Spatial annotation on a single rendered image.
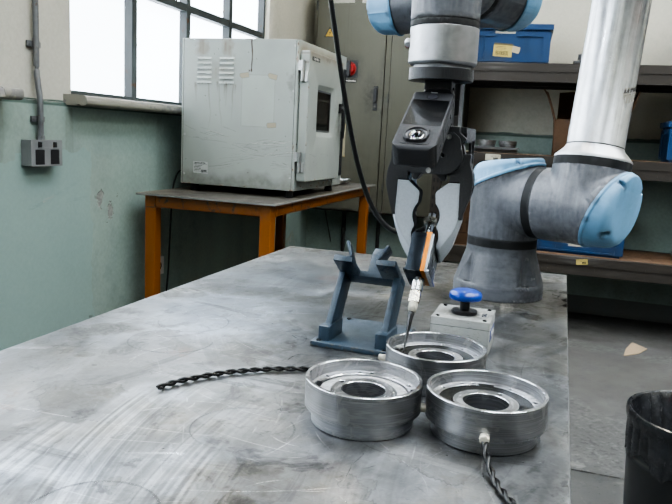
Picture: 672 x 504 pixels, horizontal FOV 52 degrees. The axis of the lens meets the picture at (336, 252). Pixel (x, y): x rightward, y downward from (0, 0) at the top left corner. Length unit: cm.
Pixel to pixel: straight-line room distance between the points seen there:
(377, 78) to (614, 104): 352
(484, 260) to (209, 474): 72
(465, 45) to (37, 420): 55
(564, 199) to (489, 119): 360
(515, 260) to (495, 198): 11
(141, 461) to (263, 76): 249
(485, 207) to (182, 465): 74
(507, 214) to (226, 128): 203
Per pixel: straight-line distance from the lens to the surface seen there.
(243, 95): 299
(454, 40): 77
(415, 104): 76
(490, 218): 115
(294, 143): 289
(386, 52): 458
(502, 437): 59
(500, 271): 115
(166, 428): 62
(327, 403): 59
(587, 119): 112
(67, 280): 276
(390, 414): 59
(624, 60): 114
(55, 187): 267
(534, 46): 419
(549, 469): 60
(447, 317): 84
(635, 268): 411
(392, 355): 71
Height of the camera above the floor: 105
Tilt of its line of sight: 10 degrees down
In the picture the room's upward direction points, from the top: 3 degrees clockwise
